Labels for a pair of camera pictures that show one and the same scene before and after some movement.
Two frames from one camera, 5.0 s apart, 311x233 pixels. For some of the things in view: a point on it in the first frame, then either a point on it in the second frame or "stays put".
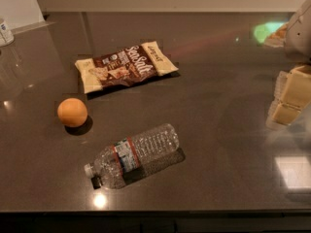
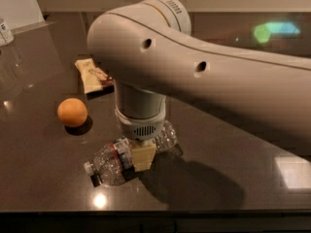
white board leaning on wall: [18, 7] stays put
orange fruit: [72, 112] stays put
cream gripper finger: [293, 86] -> [143, 129]
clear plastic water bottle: [117, 163] stays put
